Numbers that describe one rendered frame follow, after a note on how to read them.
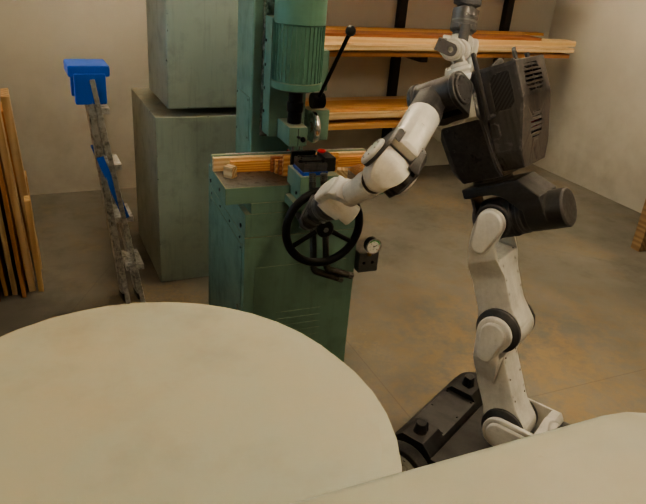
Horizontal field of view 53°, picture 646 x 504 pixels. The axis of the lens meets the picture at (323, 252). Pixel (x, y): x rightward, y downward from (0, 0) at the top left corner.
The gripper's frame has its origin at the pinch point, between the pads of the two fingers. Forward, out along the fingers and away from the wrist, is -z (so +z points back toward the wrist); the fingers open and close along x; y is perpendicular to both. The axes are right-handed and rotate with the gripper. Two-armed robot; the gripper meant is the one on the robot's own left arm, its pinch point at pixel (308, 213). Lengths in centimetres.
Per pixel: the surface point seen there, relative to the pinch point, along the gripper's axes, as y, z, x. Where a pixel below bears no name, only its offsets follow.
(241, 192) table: 18.7, -22.5, 0.7
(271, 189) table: 10.2, -22.3, 7.0
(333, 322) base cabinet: -42, -51, -18
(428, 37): -67, -197, 214
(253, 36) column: 41, -30, 55
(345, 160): -12, -34, 35
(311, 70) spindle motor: 19, -11, 47
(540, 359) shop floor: -144, -59, 15
